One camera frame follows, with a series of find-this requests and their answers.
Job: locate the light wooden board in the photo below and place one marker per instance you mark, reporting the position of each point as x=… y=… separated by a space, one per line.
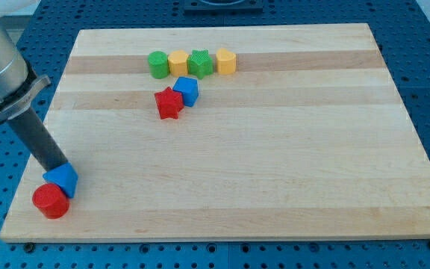
x=308 y=140

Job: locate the red cylinder block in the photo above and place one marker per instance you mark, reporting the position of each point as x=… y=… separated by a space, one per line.
x=51 y=201

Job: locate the blue cube block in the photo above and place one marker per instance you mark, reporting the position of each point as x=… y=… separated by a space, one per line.
x=189 y=89

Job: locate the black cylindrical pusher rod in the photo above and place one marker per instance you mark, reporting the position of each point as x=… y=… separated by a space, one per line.
x=31 y=131

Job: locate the blue triangle block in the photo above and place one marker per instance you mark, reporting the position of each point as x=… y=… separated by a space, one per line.
x=65 y=177

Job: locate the green star block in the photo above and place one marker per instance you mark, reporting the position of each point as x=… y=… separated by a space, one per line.
x=200 y=64

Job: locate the red star block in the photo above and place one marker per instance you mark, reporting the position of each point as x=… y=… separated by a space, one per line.
x=169 y=103

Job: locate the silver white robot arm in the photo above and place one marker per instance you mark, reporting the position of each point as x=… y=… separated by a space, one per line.
x=19 y=84

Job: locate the green cylinder block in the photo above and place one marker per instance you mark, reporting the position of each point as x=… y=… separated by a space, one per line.
x=158 y=64

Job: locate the yellow heart block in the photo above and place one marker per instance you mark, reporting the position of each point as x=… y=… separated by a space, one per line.
x=226 y=61

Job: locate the yellow pentagon block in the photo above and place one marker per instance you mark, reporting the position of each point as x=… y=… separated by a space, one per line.
x=177 y=61

